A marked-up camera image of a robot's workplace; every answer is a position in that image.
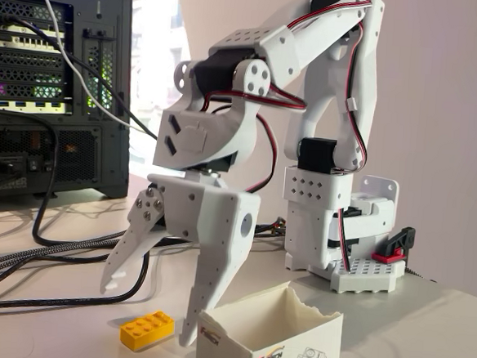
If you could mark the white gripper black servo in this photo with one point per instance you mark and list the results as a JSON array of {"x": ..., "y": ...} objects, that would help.
[{"x": 204, "y": 209}]

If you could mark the yellow toy brick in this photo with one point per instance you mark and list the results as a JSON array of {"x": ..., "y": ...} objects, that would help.
[{"x": 146, "y": 329}]

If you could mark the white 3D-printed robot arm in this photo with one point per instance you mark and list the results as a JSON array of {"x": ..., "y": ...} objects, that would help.
[{"x": 334, "y": 42}]

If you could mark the white cardboard Feetech box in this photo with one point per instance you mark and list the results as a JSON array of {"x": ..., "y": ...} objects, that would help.
[{"x": 275, "y": 355}]

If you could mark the black computer tower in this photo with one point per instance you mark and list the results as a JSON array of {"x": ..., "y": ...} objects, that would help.
[{"x": 92, "y": 156}]

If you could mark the black and red table clamp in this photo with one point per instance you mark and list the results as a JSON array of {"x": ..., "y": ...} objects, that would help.
[{"x": 398, "y": 241}]

